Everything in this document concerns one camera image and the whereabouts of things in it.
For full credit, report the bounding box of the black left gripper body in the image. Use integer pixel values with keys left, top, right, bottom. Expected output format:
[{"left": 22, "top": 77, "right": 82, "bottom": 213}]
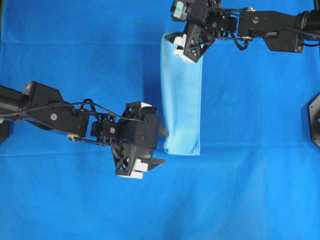
[{"left": 90, "top": 102, "right": 160, "bottom": 179}]

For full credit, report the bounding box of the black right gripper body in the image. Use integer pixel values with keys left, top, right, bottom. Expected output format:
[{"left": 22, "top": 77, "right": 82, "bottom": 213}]
[{"left": 181, "top": 4, "right": 238, "bottom": 63}]

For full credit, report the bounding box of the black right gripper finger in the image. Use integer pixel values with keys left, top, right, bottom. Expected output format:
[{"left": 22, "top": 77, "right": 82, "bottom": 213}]
[
  {"left": 165, "top": 33, "right": 187, "bottom": 47},
  {"left": 173, "top": 46, "right": 195, "bottom": 63}
]

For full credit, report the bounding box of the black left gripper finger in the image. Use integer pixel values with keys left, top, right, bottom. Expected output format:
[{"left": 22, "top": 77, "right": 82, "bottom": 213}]
[
  {"left": 139, "top": 158, "right": 166, "bottom": 172},
  {"left": 158, "top": 123, "right": 169, "bottom": 137}
]

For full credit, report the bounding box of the light blue towel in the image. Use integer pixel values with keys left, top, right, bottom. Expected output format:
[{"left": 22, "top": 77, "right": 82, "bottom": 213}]
[{"left": 160, "top": 39, "right": 203, "bottom": 156}]

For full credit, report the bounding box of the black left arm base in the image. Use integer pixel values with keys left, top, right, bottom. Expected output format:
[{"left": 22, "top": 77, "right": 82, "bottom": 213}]
[{"left": 0, "top": 120, "right": 13, "bottom": 144}]

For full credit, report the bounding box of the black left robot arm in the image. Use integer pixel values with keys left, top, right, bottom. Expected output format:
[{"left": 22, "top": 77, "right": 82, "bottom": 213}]
[{"left": 0, "top": 81, "right": 169, "bottom": 179}]

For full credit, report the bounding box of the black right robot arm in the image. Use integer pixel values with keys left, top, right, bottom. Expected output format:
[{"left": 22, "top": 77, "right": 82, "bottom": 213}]
[{"left": 164, "top": 0, "right": 320, "bottom": 63}]

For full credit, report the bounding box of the blue table cloth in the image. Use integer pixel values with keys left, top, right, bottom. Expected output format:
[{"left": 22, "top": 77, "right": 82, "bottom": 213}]
[{"left": 0, "top": 0, "right": 320, "bottom": 240}]

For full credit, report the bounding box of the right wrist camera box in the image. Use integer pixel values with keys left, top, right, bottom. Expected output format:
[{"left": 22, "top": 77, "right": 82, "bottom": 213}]
[{"left": 170, "top": 0, "right": 196, "bottom": 22}]

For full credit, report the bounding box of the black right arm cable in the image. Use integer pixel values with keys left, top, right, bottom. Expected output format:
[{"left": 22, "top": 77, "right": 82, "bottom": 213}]
[{"left": 219, "top": 7, "right": 320, "bottom": 51}]

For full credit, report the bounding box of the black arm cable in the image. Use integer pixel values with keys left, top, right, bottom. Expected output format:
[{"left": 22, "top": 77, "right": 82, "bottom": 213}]
[
  {"left": 219, "top": 7, "right": 320, "bottom": 51},
  {"left": 0, "top": 98, "right": 147, "bottom": 124}
]

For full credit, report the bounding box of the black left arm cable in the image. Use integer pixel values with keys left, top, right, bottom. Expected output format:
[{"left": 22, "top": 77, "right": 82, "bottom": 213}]
[{"left": 0, "top": 98, "right": 147, "bottom": 124}]

